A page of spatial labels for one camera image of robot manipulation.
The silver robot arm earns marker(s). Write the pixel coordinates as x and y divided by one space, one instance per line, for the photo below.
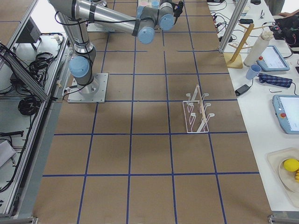
86 20

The light blue cup front-left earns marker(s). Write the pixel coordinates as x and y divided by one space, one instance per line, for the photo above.
155 4

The pink plastic cup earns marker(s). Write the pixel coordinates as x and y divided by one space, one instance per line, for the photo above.
143 3

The blue cup on desk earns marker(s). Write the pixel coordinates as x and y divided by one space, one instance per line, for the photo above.
253 71

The black power adapter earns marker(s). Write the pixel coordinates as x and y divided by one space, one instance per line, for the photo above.
241 90

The wooden mug tree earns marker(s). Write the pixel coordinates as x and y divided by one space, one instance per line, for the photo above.
235 60

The blue checkered cloth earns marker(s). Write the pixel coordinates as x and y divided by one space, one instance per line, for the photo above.
274 80

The blue teach pendant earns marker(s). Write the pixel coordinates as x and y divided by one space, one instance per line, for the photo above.
272 60
287 111

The beige tray on desk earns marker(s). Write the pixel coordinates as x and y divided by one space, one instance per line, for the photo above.
287 178

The yellow lemon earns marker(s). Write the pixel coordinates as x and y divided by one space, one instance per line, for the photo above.
291 165

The white wire cup rack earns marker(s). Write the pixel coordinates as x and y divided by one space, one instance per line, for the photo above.
196 118

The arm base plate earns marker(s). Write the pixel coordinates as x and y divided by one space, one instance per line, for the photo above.
95 92

